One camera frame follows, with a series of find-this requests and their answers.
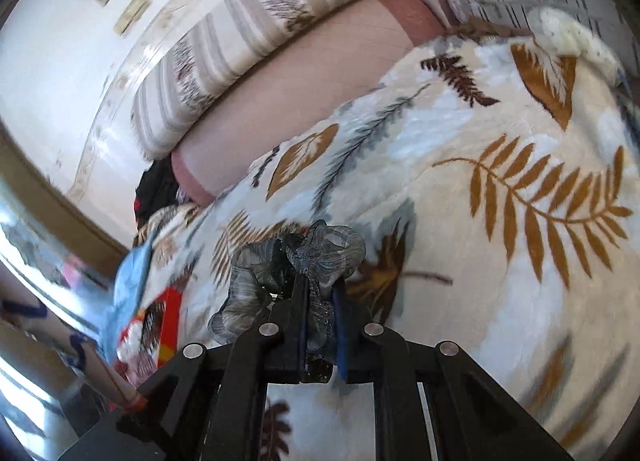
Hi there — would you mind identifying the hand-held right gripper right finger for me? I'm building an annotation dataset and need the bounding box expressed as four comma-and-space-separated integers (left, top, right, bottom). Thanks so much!
330, 286, 573, 461

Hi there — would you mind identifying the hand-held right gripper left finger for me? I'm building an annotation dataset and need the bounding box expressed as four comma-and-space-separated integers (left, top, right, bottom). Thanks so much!
57, 276, 307, 461

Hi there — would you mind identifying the grey sheer scrunchie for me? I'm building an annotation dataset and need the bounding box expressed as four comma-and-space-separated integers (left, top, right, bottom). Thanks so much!
207, 220, 367, 382

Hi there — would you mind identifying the person's left forearm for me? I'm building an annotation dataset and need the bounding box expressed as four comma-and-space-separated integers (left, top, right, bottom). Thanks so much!
0, 296, 148, 409

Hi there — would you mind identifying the leaf print fleece blanket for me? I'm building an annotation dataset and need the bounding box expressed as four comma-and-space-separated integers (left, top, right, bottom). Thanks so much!
115, 33, 640, 461

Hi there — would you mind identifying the light blue cloth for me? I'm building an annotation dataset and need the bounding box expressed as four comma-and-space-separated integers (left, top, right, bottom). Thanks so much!
102, 243, 153, 357

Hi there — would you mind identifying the dark clothing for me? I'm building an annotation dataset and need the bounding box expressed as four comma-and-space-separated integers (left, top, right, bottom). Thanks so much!
134, 158, 181, 237

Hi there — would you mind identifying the striped floral cream pillow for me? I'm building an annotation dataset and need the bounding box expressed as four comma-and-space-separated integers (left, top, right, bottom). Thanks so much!
131, 0, 385, 160

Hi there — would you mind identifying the white dotted scrunchie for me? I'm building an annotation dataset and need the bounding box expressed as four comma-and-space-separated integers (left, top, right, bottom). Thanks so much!
527, 8, 623, 84

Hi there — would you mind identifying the brown braided strap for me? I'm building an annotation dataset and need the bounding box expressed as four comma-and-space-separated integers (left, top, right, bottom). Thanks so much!
450, 21, 531, 42

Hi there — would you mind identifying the small beige wall plate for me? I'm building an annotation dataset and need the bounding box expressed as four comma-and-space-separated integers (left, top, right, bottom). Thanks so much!
114, 0, 151, 34

